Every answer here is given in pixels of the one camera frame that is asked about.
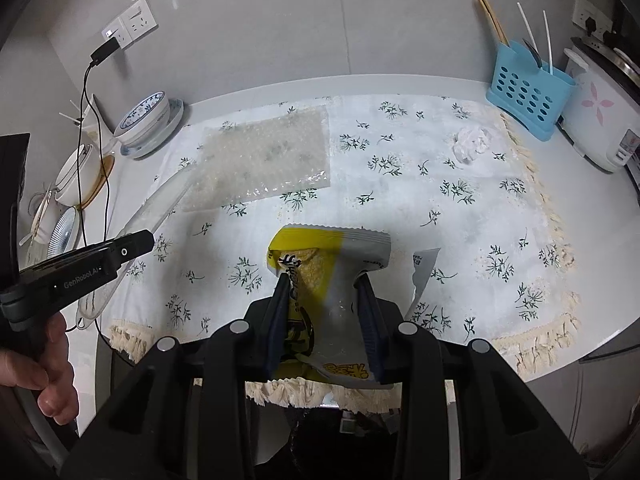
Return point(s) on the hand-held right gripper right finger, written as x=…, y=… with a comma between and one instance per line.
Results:
x=372, y=340

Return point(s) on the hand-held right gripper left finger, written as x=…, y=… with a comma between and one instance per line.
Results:
x=279, y=330

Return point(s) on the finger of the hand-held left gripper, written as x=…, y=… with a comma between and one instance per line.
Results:
x=132, y=247

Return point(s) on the clear plastic bag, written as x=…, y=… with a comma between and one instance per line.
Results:
x=155, y=205

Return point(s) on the yellow and grey snack bag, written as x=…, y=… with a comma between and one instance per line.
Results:
x=320, y=252

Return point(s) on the person's left hand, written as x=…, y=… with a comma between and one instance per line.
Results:
x=55, y=380

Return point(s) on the blue striped plate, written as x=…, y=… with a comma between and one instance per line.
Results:
x=65, y=235

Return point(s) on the small white cup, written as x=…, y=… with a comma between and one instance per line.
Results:
x=45, y=217

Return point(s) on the wooden coaster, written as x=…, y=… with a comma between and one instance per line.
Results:
x=102, y=180

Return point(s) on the white cup on coaster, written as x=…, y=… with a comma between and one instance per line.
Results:
x=75, y=175

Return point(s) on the black appliance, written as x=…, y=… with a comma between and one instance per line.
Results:
x=12, y=185

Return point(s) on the blue white bowl stack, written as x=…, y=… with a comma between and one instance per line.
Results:
x=165, y=132

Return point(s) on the blue patterned white bowl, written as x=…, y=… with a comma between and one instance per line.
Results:
x=142, y=117

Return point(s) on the floral fringed tablecloth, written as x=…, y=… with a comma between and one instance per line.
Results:
x=410, y=210

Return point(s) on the bubble wrap sheet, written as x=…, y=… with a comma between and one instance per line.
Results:
x=270, y=160

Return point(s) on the black charger plug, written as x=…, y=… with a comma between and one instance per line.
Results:
x=105, y=51

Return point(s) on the crumpled white tissue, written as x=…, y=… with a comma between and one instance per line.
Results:
x=472, y=144

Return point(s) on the blue perforated utensil holder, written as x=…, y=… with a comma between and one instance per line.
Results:
x=530, y=95

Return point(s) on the white rice cooker pink flower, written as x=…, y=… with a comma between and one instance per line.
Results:
x=605, y=110

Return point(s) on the dark metal spoon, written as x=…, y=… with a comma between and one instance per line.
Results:
x=532, y=52

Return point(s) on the wooden chopstick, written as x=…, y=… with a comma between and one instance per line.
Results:
x=495, y=15
x=489, y=15

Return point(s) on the white plastic straw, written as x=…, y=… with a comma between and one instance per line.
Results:
x=527, y=27
x=548, y=40

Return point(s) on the white wall socket black plug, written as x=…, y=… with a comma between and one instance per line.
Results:
x=592, y=12

